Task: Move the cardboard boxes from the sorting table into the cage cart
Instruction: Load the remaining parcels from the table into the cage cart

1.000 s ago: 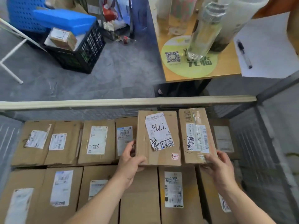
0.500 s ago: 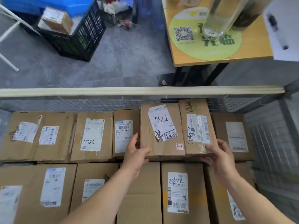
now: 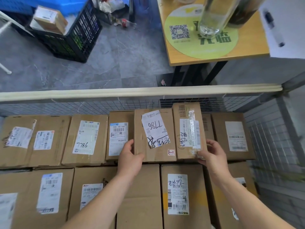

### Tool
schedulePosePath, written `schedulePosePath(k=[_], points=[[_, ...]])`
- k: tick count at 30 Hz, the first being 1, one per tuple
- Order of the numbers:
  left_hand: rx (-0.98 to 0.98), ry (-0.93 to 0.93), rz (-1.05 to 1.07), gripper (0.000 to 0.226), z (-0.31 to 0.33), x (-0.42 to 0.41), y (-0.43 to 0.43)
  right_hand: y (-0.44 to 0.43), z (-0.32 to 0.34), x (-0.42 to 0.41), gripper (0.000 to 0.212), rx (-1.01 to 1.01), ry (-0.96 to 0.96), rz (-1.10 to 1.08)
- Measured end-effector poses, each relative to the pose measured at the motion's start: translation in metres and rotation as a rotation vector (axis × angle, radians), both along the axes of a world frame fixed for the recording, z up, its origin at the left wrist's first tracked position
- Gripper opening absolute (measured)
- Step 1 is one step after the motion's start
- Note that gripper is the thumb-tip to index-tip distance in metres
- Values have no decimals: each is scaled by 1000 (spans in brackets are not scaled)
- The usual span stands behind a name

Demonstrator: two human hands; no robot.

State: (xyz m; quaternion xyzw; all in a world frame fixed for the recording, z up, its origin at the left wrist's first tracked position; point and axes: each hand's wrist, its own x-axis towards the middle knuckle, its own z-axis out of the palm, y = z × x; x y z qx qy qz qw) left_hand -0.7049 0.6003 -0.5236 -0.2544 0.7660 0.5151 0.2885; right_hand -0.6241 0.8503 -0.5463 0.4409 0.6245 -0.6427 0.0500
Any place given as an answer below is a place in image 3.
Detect person's right hand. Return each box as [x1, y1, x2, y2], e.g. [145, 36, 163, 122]
[196, 139, 233, 186]

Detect person's left hand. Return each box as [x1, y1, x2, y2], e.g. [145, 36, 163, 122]
[116, 139, 145, 179]

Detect yellow taped medium cardboard box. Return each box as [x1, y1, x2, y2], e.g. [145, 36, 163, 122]
[161, 164, 211, 229]

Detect barcode printed medium cardboard box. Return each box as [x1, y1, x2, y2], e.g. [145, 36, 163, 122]
[201, 114, 215, 141]

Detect box with torn 7786 label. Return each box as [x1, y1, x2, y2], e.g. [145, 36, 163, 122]
[134, 108, 177, 163]

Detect narrow taped box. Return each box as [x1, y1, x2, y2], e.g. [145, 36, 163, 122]
[172, 102, 208, 160]

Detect box yellow tape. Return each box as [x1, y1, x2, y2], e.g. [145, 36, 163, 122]
[205, 162, 259, 229]

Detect box with handwritten 7786 label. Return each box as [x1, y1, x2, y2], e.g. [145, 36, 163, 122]
[61, 114, 109, 167]

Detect box with blue-top label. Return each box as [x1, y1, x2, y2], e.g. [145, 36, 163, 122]
[105, 111, 135, 161]

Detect unlabelled medium cardboard box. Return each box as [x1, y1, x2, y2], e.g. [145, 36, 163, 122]
[117, 164, 164, 229]

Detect scribbled label printed cardboard box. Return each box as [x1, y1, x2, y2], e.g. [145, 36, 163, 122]
[68, 166, 119, 229]

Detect peeling label medium cardboard box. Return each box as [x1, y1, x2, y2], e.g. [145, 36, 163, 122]
[26, 169, 75, 229]

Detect metal wire cage cart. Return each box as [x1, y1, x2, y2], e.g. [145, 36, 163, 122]
[0, 70, 305, 229]

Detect torn flap cardboard box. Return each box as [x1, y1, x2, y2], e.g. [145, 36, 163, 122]
[0, 171, 31, 229]

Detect person's right forearm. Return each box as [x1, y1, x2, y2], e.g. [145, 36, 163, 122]
[214, 175, 296, 229]

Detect person's left forearm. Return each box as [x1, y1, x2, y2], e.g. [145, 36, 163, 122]
[62, 173, 136, 229]

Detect yellow-green round sticker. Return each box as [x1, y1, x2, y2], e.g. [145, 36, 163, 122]
[164, 4, 239, 60]

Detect small yellow table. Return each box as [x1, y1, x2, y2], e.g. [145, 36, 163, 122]
[157, 0, 270, 66]

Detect black plastic crate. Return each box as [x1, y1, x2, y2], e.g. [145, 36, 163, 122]
[0, 10, 36, 37]
[26, 0, 103, 64]

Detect heap of mixed rubbish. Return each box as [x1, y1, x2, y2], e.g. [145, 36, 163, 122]
[95, 0, 138, 29]

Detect black pen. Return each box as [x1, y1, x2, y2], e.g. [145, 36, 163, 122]
[263, 10, 285, 47]

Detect clear glass jar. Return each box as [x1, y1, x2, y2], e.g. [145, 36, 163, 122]
[199, 0, 241, 38]

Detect white lid drink cup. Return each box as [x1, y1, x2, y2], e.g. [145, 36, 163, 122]
[226, 0, 267, 29]

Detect white paper sheet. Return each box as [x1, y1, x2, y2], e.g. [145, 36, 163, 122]
[258, 0, 305, 59]

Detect small brown carton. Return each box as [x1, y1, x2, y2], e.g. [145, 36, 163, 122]
[33, 6, 68, 35]

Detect blue plastic box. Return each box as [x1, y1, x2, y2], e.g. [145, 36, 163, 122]
[0, 0, 90, 15]

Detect yellow-green rope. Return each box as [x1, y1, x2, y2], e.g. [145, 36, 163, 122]
[250, 164, 305, 183]

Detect white metal stool frame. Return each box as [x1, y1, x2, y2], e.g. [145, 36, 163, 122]
[0, 10, 35, 75]

